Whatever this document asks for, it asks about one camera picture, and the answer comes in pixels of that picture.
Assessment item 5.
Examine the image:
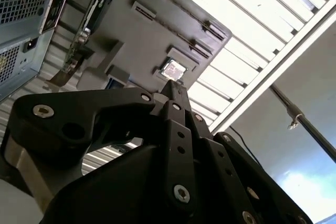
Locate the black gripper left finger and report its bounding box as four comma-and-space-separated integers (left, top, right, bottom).
3, 79, 198, 211

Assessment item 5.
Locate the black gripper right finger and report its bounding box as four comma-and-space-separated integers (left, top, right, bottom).
174, 82, 315, 224

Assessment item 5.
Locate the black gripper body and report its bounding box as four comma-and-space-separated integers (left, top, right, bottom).
43, 142, 238, 224

